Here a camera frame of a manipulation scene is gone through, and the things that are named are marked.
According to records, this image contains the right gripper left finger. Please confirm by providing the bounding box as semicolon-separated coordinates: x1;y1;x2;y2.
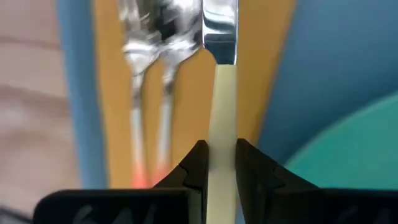
154;140;209;224

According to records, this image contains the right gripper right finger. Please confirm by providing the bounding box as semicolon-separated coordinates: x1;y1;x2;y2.
236;139;320;224

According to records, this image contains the spoon with orange yellow handle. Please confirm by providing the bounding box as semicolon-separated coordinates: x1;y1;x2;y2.
155;0;203;186

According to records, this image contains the orange cloth napkin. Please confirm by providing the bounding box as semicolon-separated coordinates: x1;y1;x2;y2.
93;0;297;190

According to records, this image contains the knife with cream handle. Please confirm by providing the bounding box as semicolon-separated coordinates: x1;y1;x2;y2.
201;0;240;224

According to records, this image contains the fork with orange handle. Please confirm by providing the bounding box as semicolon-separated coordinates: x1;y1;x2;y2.
119;0;158;190

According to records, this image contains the teal plate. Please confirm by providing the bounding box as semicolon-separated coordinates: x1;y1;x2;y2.
284;93;398;190

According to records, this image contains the blue plastic tray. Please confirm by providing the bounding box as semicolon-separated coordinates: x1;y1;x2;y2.
57;0;398;190

